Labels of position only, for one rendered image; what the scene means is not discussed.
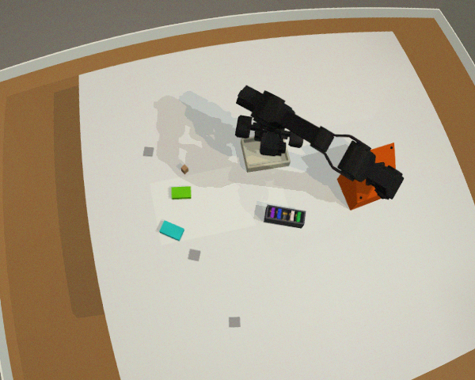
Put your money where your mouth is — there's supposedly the green rectangular block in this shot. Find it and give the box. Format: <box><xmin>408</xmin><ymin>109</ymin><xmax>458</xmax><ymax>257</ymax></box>
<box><xmin>171</xmin><ymin>186</ymin><xmax>192</xmax><ymax>200</ymax></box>

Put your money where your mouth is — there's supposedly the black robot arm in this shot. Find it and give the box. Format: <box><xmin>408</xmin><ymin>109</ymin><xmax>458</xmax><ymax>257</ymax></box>
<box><xmin>236</xmin><ymin>86</ymin><xmax>404</xmax><ymax>200</ymax></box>

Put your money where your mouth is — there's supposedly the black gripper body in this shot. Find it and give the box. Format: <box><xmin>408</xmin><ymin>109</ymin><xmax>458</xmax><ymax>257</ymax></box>
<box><xmin>235</xmin><ymin>115</ymin><xmax>304</xmax><ymax>148</ymax></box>

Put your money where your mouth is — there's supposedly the teal rectangular block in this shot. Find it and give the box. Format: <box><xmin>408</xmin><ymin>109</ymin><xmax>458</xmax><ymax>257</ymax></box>
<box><xmin>159</xmin><ymin>220</ymin><xmax>184</xmax><ymax>241</ymax></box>

